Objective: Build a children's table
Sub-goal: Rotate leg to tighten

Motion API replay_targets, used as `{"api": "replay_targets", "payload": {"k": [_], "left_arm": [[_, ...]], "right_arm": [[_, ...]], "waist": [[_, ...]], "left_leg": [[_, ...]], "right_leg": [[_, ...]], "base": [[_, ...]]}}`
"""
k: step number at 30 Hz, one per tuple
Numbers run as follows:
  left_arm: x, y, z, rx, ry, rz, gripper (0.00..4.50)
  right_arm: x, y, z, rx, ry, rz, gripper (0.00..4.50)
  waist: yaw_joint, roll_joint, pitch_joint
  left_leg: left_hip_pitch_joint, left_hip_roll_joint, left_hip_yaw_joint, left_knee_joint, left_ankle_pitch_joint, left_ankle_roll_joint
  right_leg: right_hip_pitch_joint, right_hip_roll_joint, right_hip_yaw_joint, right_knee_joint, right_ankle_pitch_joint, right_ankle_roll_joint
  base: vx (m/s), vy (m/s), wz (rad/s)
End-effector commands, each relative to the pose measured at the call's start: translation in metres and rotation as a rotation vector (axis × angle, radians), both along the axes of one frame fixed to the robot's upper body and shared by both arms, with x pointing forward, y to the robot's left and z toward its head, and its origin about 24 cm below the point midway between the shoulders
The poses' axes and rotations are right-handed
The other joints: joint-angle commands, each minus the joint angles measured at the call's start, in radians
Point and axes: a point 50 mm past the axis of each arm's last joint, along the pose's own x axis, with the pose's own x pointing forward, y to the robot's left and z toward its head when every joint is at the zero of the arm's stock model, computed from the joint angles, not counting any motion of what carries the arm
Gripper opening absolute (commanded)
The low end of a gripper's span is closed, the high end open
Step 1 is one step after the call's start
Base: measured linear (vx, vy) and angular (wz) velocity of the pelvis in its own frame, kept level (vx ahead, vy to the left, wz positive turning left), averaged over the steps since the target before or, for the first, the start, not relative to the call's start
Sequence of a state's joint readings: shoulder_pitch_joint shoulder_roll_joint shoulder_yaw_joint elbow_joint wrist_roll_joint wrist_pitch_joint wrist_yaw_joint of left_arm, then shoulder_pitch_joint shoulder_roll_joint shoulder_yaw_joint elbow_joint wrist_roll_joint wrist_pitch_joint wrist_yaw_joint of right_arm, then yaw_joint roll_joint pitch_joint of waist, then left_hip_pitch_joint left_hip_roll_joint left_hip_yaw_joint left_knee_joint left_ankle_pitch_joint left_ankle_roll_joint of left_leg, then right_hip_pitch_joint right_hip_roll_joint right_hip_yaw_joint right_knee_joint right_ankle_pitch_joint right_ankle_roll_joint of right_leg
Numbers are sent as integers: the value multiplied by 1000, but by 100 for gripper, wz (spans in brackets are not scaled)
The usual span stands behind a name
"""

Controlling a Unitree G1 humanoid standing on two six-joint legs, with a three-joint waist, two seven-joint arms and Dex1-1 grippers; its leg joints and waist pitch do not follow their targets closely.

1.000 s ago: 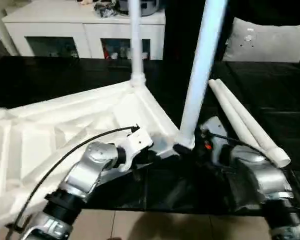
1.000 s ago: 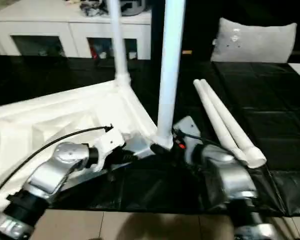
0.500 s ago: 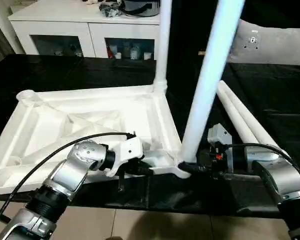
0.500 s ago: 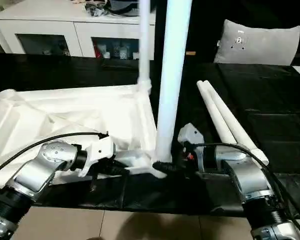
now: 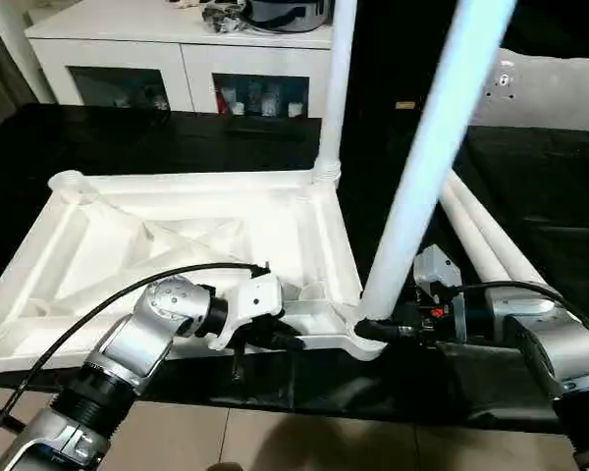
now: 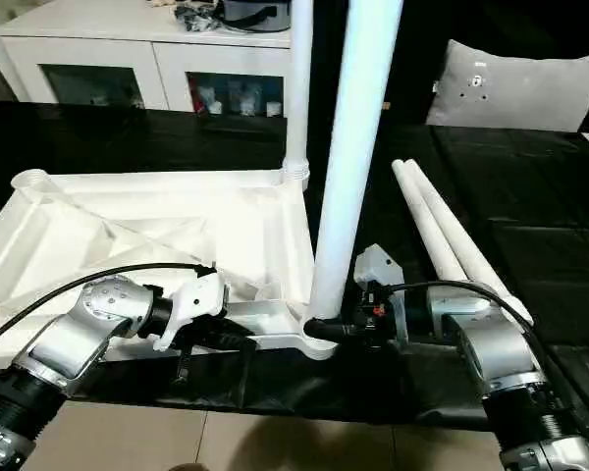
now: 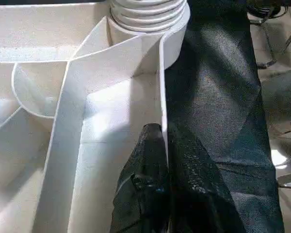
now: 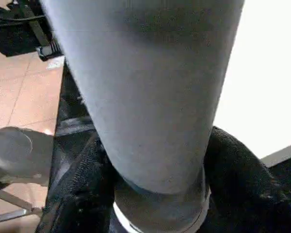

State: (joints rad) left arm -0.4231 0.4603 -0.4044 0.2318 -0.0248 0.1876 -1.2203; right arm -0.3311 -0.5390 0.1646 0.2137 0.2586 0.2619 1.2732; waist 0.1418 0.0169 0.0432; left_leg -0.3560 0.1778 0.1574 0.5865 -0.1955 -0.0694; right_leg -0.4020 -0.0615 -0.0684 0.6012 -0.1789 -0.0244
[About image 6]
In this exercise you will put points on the white plastic table leg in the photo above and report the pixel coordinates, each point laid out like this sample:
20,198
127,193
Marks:
476,255
299,73
353,147
422,211

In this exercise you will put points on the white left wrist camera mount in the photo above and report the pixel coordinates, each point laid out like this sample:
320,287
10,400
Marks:
196,299

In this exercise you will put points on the grey cushion with metal fittings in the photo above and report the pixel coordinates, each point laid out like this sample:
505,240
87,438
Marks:
515,88

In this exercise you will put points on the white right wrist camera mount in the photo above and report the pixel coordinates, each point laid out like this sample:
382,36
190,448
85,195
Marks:
378,262

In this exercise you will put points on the black box with gold label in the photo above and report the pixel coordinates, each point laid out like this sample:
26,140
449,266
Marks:
417,64

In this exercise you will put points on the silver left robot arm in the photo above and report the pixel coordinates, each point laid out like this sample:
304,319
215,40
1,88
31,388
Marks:
93,324

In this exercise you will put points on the black table mat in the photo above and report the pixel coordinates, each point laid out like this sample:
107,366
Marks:
545,221

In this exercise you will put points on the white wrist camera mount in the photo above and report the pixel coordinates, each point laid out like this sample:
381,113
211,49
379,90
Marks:
196,299
378,262

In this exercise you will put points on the white plastic table top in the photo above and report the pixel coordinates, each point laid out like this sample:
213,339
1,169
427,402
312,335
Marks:
127,221

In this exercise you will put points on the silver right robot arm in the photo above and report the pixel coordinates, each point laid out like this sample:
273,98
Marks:
496,343

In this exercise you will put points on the white glass-door cabinet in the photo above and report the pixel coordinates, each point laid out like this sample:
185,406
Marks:
152,54

